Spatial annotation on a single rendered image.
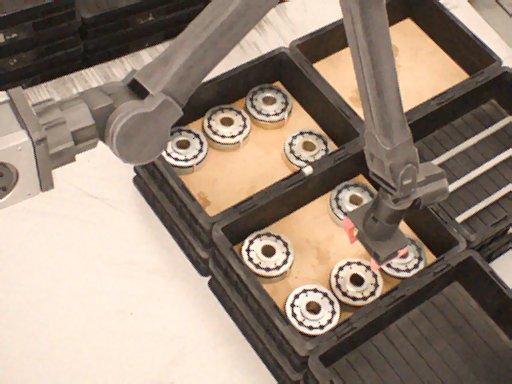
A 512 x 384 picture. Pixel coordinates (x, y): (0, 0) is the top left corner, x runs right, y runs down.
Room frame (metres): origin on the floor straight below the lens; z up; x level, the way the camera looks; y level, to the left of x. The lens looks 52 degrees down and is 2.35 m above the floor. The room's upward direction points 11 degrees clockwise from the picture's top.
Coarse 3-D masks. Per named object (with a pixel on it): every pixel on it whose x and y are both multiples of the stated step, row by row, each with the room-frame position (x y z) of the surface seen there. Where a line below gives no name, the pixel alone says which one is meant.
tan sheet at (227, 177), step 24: (288, 120) 1.22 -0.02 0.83; (312, 120) 1.23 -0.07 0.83; (264, 144) 1.14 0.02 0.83; (216, 168) 1.06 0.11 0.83; (240, 168) 1.07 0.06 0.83; (264, 168) 1.08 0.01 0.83; (288, 168) 1.09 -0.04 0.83; (192, 192) 0.99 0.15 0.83; (216, 192) 1.00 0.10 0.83; (240, 192) 1.01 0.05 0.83
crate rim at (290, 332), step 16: (336, 160) 1.06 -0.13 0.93; (304, 176) 1.01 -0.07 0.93; (272, 192) 0.96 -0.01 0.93; (256, 208) 0.92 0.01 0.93; (432, 208) 0.99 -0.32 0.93; (224, 224) 0.87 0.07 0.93; (448, 224) 0.96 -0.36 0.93; (224, 240) 0.83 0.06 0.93; (464, 240) 0.93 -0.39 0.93; (240, 256) 0.81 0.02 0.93; (448, 256) 0.89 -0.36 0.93; (240, 272) 0.78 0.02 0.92; (416, 272) 0.84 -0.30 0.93; (256, 288) 0.75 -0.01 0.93; (400, 288) 0.80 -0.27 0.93; (272, 304) 0.72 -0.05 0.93; (368, 304) 0.76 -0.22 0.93; (288, 320) 0.70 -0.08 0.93; (352, 320) 0.72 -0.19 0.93; (288, 336) 0.68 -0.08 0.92; (320, 336) 0.68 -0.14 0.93; (304, 352) 0.65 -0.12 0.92
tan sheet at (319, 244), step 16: (304, 208) 1.00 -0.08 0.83; (320, 208) 1.01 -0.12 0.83; (288, 224) 0.96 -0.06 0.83; (304, 224) 0.96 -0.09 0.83; (320, 224) 0.97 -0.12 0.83; (336, 224) 0.98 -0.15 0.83; (400, 224) 1.01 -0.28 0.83; (304, 240) 0.93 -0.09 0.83; (320, 240) 0.93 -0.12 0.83; (336, 240) 0.94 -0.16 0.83; (272, 256) 0.88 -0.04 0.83; (304, 256) 0.89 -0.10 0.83; (320, 256) 0.90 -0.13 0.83; (336, 256) 0.90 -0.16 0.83; (352, 256) 0.91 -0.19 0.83; (368, 256) 0.92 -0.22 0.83; (400, 256) 0.93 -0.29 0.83; (432, 256) 0.95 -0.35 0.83; (304, 272) 0.86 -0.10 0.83; (320, 272) 0.86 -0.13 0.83; (272, 288) 0.81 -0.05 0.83; (288, 288) 0.81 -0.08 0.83; (384, 288) 0.85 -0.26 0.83
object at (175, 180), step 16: (288, 48) 1.34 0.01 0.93; (256, 64) 1.28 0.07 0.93; (208, 80) 1.21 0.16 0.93; (352, 144) 1.11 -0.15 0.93; (160, 160) 0.98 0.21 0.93; (320, 160) 1.05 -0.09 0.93; (176, 176) 0.95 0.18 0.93; (288, 176) 1.00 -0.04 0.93; (192, 208) 0.90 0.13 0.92; (240, 208) 0.91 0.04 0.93; (208, 224) 0.87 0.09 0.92
